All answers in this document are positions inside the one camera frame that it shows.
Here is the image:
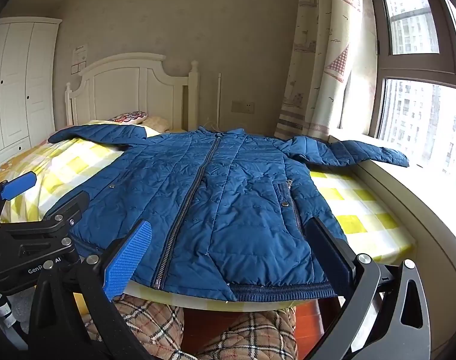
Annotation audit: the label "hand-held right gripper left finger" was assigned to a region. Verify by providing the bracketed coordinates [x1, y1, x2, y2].
[27, 219, 165, 360]

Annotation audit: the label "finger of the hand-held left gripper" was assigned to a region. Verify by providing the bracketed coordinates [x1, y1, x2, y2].
[43, 190, 91, 233]
[0, 171, 38, 226]

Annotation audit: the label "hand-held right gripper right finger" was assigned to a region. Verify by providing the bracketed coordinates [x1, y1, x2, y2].
[306, 217, 432, 360]

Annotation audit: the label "blue puffer jacket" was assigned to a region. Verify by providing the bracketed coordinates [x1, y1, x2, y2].
[48, 124, 410, 302]

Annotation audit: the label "orange floral quilt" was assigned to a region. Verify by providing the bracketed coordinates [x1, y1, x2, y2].
[0, 139, 52, 185]

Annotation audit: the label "yellow checked bedsheet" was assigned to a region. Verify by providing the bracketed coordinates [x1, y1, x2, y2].
[0, 120, 416, 308]

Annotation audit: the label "plaid quilted pants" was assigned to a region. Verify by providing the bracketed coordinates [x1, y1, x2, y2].
[82, 294, 300, 360]

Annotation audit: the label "white wardrobe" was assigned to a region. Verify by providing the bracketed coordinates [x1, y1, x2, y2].
[0, 17, 64, 169]

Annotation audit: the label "patterned pillow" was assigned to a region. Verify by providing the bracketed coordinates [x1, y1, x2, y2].
[108, 110, 149, 125]

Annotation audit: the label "white windowsill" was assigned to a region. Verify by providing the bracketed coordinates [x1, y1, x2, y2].
[329, 127, 456, 308]

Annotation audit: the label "beige pillow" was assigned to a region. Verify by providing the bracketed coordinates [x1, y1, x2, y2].
[143, 116, 172, 133]

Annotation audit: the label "white bed headboard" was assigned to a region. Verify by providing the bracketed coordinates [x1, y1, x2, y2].
[65, 52, 200, 133]

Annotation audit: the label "dark framed window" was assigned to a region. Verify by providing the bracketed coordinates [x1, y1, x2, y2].
[366, 0, 456, 181]

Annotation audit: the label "white pole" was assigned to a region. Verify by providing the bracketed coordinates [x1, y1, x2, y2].
[216, 73, 223, 130]

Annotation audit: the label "printed cream curtain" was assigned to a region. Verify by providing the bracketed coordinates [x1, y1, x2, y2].
[275, 0, 378, 143]

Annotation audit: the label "paper wall notice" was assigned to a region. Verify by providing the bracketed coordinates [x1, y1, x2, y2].
[71, 44, 89, 76]

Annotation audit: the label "wall socket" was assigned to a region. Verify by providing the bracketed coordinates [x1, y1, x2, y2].
[231, 100, 255, 114]

